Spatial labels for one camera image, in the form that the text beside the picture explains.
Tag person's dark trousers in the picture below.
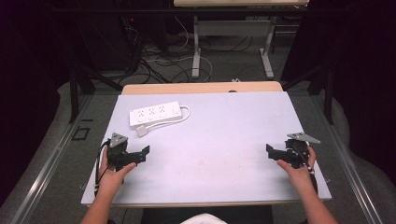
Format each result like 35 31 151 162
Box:
140 204 276 224

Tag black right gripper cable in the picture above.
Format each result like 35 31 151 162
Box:
292 143 319 194

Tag tangle of black floor cables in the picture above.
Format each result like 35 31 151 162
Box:
120 18 255 85

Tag white power strip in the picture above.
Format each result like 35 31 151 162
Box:
128 100 183 128

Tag white power strip cable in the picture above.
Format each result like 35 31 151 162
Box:
144 105 191 130

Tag aluminium floor rail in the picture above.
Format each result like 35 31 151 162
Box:
10 92 94 224
314 92 386 224

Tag white floor cable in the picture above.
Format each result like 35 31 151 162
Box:
145 15 215 84

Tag person's right hand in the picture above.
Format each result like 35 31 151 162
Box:
276 146 318 189

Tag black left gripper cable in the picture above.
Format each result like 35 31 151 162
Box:
93 139 112 198

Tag black metal stand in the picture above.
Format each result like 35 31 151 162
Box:
68 60 124 124
280 63 336 126

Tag dark computer tower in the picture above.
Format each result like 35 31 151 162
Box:
76 13 143 73

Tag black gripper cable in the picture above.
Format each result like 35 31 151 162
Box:
93 139 112 198
292 143 319 194

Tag wooden table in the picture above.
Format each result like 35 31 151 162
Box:
120 80 284 96

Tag white desk with metal legs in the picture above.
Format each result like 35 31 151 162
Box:
173 0 310 80

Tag white table mat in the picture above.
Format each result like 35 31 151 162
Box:
80 91 333 209

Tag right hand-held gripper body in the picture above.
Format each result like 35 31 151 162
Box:
284 132 322 169

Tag white power plug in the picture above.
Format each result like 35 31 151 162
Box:
135 124 149 138

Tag person's left hand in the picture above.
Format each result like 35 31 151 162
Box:
97 155 137 196

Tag person's white shirt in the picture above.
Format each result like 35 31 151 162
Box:
179 212 229 224

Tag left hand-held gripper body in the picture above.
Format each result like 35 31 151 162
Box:
106 132 140 173

